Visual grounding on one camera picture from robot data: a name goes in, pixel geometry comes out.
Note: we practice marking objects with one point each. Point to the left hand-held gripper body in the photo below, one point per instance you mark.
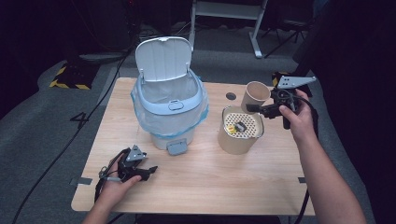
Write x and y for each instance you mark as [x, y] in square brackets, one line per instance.
[132, 161]

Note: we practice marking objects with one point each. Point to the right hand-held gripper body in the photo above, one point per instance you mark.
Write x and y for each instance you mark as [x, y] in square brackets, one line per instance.
[291, 90]

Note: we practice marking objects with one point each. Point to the beige paper cup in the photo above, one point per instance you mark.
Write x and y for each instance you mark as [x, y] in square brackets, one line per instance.
[257, 91]

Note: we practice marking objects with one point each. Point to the beige cylindrical container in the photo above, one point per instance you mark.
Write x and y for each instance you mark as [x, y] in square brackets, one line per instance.
[233, 144]

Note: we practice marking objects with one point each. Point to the person's right hand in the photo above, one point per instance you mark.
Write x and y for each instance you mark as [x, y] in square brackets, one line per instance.
[299, 119]

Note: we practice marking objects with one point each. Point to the person's left hand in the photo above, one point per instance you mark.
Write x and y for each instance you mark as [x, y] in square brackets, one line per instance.
[116, 189]

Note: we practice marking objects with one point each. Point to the white perforated strainer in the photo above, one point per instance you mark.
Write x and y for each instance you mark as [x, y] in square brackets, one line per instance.
[249, 119]

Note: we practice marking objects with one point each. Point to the small dark grey piece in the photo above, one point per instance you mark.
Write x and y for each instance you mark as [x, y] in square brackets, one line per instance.
[240, 126]

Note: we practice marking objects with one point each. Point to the dark round table hole cover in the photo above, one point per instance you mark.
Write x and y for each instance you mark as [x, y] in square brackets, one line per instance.
[230, 96]

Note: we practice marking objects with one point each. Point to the small yellow piece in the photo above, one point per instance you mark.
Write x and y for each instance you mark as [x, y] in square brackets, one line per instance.
[230, 129]

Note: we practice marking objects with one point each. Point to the clear plastic trash bag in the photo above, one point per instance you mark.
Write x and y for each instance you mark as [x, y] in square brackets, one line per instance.
[174, 123]

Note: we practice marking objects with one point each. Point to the grey tape piece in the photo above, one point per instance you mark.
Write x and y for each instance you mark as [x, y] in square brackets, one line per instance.
[301, 179]
[81, 180]

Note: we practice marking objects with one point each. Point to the black folding stand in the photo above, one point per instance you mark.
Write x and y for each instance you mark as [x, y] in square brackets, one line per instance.
[288, 29]

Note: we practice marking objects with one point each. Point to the white and blue trash can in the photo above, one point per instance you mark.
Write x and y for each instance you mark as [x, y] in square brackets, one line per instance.
[169, 102]

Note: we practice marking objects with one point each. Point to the yellow black striped floor block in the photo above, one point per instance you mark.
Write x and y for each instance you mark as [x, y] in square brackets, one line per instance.
[72, 76]

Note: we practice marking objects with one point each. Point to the white metal table frame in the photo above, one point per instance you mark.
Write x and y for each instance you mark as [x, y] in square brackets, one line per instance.
[227, 21]

